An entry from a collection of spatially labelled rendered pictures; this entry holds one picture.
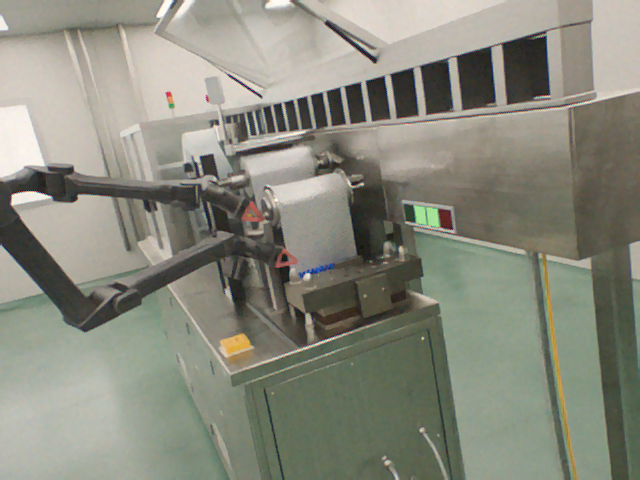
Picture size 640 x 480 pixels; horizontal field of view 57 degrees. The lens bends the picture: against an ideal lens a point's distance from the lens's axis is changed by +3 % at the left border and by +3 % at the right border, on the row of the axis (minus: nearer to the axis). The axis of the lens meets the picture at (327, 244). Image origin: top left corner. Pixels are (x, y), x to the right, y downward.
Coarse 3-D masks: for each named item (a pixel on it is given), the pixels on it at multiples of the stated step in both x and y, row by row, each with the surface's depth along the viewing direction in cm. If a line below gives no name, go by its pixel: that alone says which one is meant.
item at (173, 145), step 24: (216, 120) 266; (240, 120) 270; (168, 144) 259; (192, 144) 263; (216, 144) 267; (144, 168) 292; (168, 168) 260; (192, 168) 264; (144, 216) 367; (192, 216) 267; (192, 240) 269
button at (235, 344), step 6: (234, 336) 167; (240, 336) 167; (222, 342) 165; (228, 342) 164; (234, 342) 163; (240, 342) 162; (246, 342) 163; (228, 348) 161; (234, 348) 162; (240, 348) 162; (228, 354) 161
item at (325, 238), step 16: (288, 224) 177; (304, 224) 179; (320, 224) 181; (336, 224) 183; (288, 240) 177; (304, 240) 180; (320, 240) 182; (336, 240) 184; (352, 240) 186; (304, 256) 180; (320, 256) 183; (336, 256) 185; (352, 256) 187
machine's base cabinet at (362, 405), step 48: (192, 336) 239; (384, 336) 166; (432, 336) 173; (192, 384) 297; (288, 384) 156; (336, 384) 162; (384, 384) 169; (432, 384) 176; (240, 432) 177; (288, 432) 158; (336, 432) 165; (384, 432) 171; (432, 432) 178
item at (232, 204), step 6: (228, 192) 172; (222, 198) 170; (228, 198) 171; (234, 198) 172; (240, 198) 174; (222, 204) 171; (228, 204) 171; (234, 204) 172; (240, 204) 171; (228, 210) 173; (234, 210) 173
